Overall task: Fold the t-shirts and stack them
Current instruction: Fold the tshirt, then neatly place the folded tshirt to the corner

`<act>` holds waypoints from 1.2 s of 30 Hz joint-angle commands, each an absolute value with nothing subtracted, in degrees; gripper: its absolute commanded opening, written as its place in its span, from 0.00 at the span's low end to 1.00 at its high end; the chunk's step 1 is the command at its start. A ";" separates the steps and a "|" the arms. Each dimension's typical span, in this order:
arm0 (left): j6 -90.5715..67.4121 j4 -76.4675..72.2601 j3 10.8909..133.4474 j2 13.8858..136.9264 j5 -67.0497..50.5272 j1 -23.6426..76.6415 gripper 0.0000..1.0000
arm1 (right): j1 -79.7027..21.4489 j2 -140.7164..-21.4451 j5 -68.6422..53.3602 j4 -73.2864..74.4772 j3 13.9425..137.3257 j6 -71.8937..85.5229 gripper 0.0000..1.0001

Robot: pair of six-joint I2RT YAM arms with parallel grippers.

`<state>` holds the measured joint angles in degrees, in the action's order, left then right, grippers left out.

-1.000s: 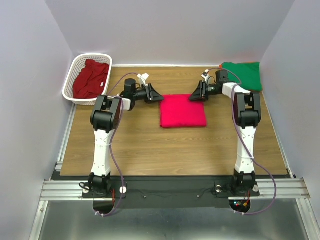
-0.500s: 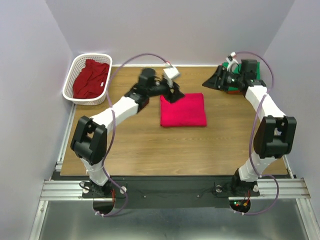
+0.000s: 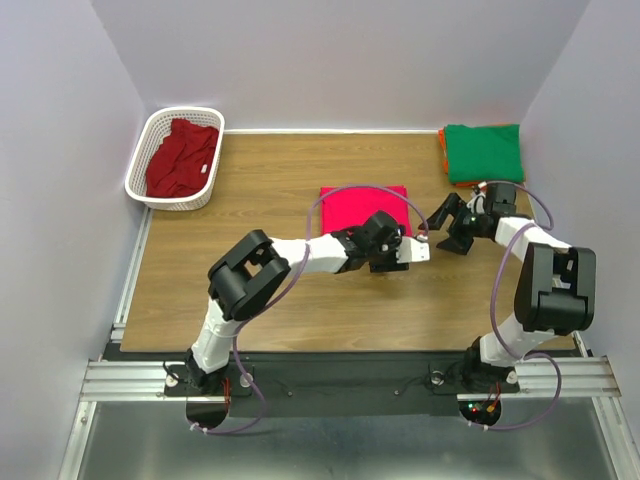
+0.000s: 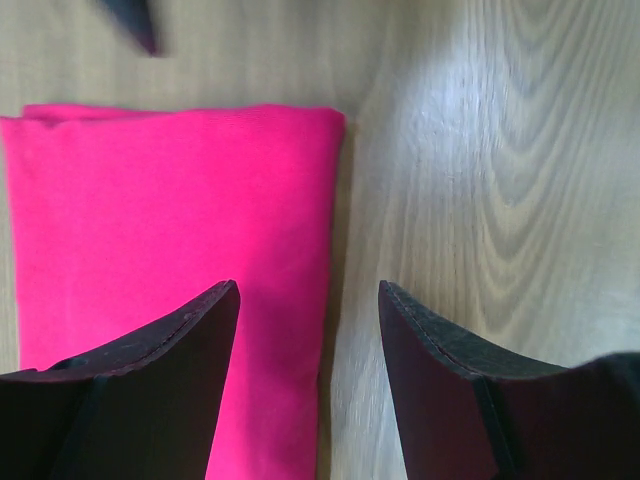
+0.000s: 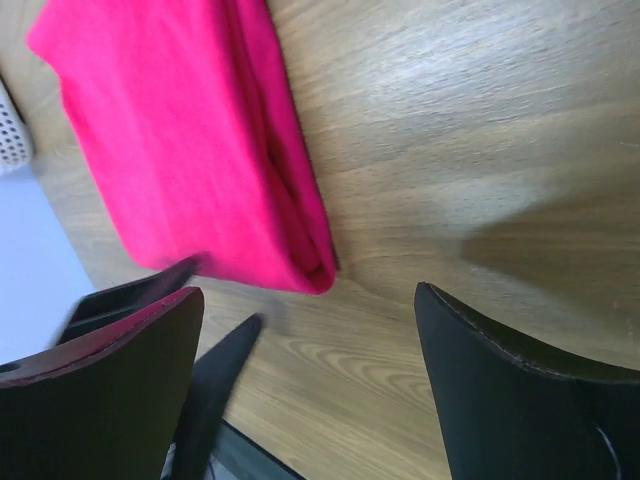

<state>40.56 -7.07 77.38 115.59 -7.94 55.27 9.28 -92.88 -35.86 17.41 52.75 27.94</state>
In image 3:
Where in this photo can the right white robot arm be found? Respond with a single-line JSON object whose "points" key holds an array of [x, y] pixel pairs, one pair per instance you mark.
{"points": [[555, 292]]}

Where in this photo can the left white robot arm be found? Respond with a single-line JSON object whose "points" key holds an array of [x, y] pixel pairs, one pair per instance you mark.
{"points": [[248, 278]]}

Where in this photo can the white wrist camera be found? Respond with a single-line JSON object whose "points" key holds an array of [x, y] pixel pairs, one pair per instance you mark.
{"points": [[413, 249], [478, 203]]}

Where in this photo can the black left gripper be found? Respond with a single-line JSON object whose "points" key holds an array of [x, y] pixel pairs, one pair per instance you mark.
{"points": [[390, 262]]}

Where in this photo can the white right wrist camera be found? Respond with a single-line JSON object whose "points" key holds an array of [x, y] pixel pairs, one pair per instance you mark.
{"points": [[478, 203]]}

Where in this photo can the aluminium frame rail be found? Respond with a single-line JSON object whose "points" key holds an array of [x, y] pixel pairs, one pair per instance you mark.
{"points": [[107, 381]]}

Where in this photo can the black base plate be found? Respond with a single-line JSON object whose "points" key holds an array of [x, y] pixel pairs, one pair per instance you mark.
{"points": [[341, 384]]}

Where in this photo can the dark red t shirt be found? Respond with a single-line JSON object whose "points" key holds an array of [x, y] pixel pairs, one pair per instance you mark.
{"points": [[181, 164]]}

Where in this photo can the folded orange t shirt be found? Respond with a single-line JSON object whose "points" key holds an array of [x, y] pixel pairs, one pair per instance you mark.
{"points": [[442, 145]]}

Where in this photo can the bright pink t shirt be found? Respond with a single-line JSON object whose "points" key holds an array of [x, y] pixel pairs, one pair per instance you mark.
{"points": [[353, 207]]}

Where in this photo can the white perforated plastic basket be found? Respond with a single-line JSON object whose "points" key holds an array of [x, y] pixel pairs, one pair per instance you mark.
{"points": [[155, 130]]}

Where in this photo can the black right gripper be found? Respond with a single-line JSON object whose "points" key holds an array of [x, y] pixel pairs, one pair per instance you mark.
{"points": [[457, 243]]}

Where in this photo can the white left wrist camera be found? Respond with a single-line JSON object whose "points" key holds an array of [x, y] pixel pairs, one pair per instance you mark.
{"points": [[413, 249]]}

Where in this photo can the folded green t shirt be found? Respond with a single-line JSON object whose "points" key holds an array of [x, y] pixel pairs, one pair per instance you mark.
{"points": [[482, 152]]}

